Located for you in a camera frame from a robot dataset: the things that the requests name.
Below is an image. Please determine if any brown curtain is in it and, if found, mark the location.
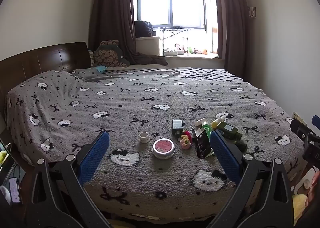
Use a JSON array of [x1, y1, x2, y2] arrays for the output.
[[214, 0, 256, 81], [89, 0, 168, 67]]

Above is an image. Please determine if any yellow cloth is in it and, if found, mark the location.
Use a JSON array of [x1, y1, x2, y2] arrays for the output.
[[292, 194, 308, 224]]

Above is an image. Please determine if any window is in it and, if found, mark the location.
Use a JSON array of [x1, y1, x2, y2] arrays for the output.
[[132, 0, 218, 56]]

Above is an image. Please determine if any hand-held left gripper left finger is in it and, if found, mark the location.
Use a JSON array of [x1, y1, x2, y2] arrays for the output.
[[26, 130, 113, 228]]

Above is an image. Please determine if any white storage box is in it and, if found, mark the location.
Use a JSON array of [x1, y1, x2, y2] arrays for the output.
[[135, 36, 161, 56]]

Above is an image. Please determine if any metal folding rack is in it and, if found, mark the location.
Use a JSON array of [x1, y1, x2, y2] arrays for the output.
[[158, 27, 191, 56]]

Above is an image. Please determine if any white capped tube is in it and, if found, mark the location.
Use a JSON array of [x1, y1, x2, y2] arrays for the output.
[[195, 117, 208, 129]]

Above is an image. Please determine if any green tube white cap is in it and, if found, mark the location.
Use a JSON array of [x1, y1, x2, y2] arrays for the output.
[[201, 121, 213, 135]]

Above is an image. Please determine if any black printed packet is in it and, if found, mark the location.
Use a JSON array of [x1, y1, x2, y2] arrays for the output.
[[191, 128, 216, 159]]

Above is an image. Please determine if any dark green labelled bottle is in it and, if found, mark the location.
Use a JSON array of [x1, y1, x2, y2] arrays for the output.
[[172, 119, 184, 137]]

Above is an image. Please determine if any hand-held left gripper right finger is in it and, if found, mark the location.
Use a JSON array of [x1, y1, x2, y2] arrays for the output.
[[207, 129, 294, 228]]

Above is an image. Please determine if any brown patterned cushion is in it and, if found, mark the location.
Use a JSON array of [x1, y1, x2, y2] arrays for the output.
[[93, 40, 131, 68]]

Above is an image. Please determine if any lit tablet screen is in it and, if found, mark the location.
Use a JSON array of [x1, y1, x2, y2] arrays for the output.
[[0, 140, 13, 171]]

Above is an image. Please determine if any white device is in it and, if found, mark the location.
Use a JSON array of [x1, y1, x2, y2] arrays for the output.
[[294, 167, 320, 195]]

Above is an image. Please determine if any round tin red label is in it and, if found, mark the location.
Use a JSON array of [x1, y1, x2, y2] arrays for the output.
[[152, 138, 176, 160]]

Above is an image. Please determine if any dark wooden headboard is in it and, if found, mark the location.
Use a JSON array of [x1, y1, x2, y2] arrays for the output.
[[0, 41, 92, 118]]

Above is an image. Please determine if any wall socket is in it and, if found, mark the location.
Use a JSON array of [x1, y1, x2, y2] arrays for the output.
[[292, 112, 307, 125]]

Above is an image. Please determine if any small yellow bottle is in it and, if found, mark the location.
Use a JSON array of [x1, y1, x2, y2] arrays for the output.
[[211, 116, 226, 129]]

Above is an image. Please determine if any smartphone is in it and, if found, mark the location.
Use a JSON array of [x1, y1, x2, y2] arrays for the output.
[[8, 177, 23, 205]]

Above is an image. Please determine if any grey cat print blanket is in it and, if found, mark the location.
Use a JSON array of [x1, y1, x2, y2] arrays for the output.
[[6, 68, 305, 221]]

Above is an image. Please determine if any row of windowsill figurines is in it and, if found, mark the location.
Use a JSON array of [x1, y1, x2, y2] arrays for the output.
[[164, 43, 217, 56]]

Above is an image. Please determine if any zebra striped blanket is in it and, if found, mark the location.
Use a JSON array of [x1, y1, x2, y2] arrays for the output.
[[100, 67, 241, 83]]

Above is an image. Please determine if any dark cloth pile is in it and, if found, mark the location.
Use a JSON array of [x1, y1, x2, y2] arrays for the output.
[[134, 20, 157, 38]]

